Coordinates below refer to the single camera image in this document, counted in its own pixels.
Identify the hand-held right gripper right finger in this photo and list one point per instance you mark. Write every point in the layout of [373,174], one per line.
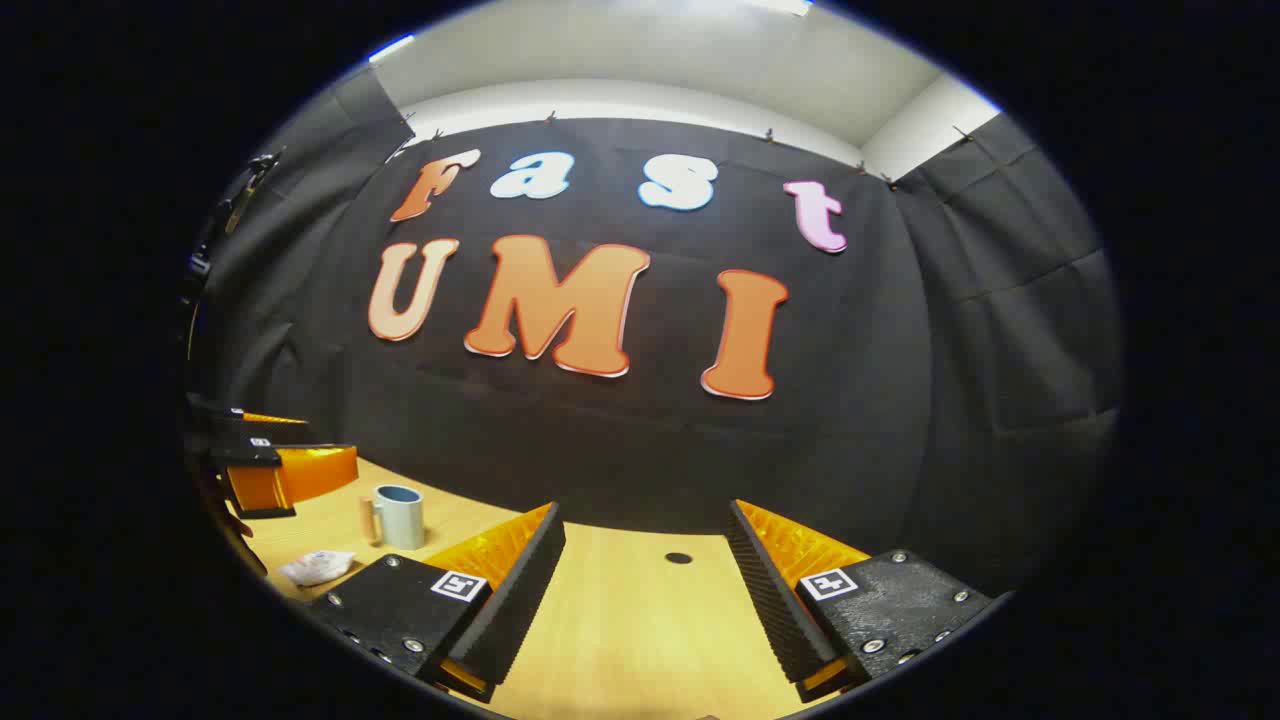
[770,590]

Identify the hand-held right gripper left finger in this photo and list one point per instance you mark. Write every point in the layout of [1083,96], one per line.
[525,590]

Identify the wooden desktop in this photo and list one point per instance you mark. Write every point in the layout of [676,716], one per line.
[640,620]

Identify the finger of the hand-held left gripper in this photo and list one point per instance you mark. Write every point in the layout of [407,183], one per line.
[250,430]
[300,475]

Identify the black backdrop cloth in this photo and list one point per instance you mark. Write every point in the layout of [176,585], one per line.
[900,400]

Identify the white toothpaste tube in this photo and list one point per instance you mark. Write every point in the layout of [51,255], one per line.
[318,568]

